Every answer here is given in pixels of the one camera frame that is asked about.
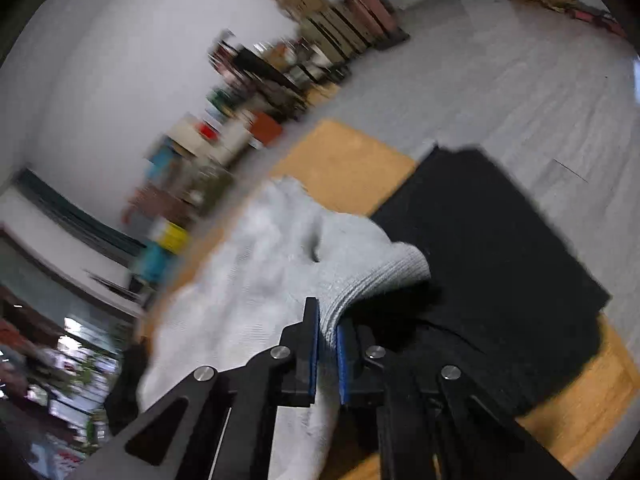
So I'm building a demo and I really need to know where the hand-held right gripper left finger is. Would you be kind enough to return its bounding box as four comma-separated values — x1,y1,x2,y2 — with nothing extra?
72,298,320,480

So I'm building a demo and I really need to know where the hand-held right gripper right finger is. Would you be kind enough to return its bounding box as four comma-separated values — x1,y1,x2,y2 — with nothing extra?
338,322,576,480

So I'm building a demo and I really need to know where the grey knit sweater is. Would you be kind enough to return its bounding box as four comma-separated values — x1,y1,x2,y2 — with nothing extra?
210,176,432,480

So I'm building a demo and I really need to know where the black garment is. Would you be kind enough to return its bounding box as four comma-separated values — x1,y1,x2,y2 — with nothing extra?
345,145,612,416

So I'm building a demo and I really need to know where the wooden table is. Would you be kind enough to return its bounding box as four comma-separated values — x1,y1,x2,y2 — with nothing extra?
135,119,640,480

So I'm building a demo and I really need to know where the dark cloth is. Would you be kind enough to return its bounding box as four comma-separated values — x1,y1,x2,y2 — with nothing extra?
104,340,151,436

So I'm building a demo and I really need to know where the cluttered storage shelf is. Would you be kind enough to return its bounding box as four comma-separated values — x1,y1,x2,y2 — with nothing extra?
122,30,351,283

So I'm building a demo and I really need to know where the glass window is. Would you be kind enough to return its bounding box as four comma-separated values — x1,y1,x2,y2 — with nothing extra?
0,285,146,476

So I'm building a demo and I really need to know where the stack of cardboard boxes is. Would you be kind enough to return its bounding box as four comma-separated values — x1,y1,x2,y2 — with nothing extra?
259,0,411,52

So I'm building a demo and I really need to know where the red object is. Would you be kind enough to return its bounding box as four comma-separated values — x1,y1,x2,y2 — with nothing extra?
567,5,627,37

